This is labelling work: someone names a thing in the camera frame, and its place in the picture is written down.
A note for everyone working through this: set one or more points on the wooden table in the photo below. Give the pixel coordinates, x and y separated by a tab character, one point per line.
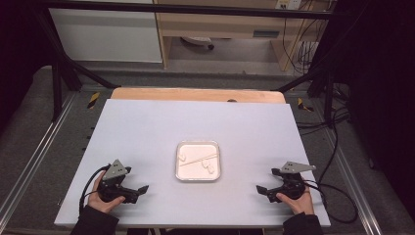
182	94

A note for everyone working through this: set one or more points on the yellow and black tape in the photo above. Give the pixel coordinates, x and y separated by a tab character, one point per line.
304	105
93	100

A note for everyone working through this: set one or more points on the black metal stand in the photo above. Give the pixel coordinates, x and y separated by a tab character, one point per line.
57	88
328	94

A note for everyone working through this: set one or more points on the light wooden desk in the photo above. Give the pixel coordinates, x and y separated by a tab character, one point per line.
225	24

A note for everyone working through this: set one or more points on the white table board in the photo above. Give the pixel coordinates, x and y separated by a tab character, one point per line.
156	130

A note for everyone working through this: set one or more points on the chair base with wheel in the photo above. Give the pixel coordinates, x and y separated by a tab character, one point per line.
199	41

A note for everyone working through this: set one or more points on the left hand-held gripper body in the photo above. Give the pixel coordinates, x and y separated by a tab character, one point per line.
115	171

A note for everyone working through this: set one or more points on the person's right hand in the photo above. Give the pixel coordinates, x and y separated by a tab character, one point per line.
303	204

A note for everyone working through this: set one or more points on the thin wooden skewer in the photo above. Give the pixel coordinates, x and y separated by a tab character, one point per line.
199	159

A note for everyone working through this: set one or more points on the white wall socket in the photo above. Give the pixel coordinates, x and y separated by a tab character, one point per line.
288	4

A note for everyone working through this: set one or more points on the black curtain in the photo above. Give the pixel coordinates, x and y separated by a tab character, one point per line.
381	98
19	58

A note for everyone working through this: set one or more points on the white cabinet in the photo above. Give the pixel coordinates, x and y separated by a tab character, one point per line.
104	36

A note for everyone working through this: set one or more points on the person's left hand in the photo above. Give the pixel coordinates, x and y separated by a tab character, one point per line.
98	204

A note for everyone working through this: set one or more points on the square white tray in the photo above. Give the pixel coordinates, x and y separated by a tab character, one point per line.
195	174

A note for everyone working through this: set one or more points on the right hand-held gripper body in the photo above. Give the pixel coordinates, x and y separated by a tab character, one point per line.
292	186

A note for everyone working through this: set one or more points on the aluminium rail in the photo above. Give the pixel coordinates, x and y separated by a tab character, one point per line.
36	153
352	176

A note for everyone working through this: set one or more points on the black metal crossbar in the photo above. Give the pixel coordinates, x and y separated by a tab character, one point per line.
195	9

